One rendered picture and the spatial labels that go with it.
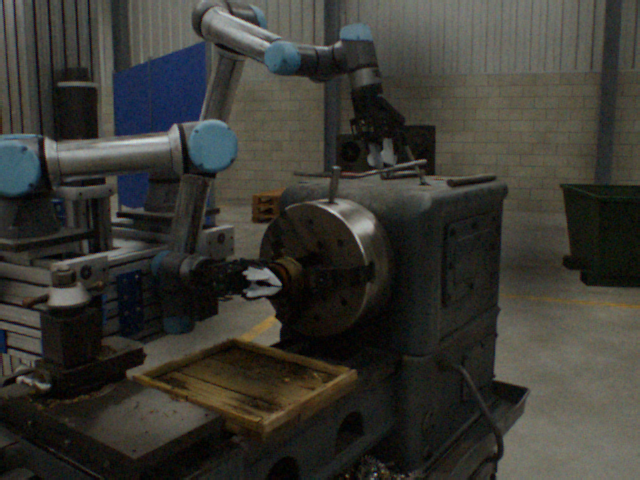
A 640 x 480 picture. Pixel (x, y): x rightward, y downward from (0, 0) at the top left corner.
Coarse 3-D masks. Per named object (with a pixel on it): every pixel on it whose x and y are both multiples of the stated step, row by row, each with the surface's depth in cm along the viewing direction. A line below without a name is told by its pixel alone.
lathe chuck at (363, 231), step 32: (320, 224) 138; (352, 224) 135; (320, 256) 139; (352, 256) 134; (384, 256) 138; (320, 288) 140; (352, 288) 135; (384, 288) 139; (320, 320) 141; (352, 320) 136
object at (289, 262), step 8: (272, 264) 131; (280, 264) 131; (288, 264) 131; (296, 264) 132; (272, 272) 129; (280, 272) 129; (288, 272) 130; (296, 272) 131; (256, 280) 132; (280, 280) 128; (288, 280) 130; (296, 280) 131; (304, 280) 132; (288, 288) 130; (296, 288) 131; (272, 296) 130; (280, 296) 129; (288, 296) 132; (296, 296) 134
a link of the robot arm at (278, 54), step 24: (216, 0) 164; (192, 24) 163; (216, 24) 155; (240, 24) 151; (240, 48) 150; (264, 48) 143; (288, 48) 137; (312, 48) 143; (288, 72) 140; (312, 72) 144
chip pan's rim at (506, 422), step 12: (504, 384) 196; (516, 384) 194; (504, 396) 196; (516, 396) 194; (492, 408) 188; (516, 408) 178; (480, 420) 180; (504, 420) 173; (516, 420) 185; (468, 432) 173; (492, 432) 164; (504, 432) 177; (456, 444) 166; (480, 444) 158; (492, 444) 169; (444, 456) 160; (468, 456) 154; (480, 456) 162; (432, 468) 154; (456, 468) 146; (468, 468) 155
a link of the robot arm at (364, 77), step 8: (352, 72) 142; (360, 72) 141; (368, 72) 140; (376, 72) 142; (352, 80) 142; (360, 80) 141; (368, 80) 140; (376, 80) 141; (352, 88) 143; (360, 88) 142
